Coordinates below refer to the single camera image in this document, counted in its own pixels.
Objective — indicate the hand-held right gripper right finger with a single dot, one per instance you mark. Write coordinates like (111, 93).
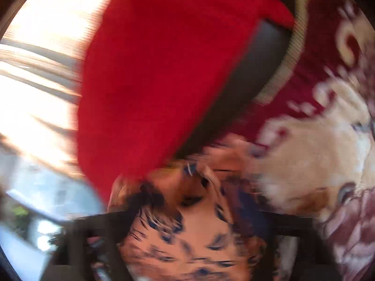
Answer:
(296, 228)

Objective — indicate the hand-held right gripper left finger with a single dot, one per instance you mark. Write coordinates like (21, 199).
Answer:
(88, 225)

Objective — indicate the orange dark-patterned small garment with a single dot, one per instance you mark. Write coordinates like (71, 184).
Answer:
(193, 234)

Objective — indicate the floral plush blanket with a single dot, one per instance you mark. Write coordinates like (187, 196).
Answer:
(322, 140)

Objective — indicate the dark leather sofa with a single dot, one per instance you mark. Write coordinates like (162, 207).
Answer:
(243, 85)

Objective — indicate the bright window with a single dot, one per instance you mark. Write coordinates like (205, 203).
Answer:
(38, 73)

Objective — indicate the red cushion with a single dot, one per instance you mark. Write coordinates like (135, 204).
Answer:
(164, 73)

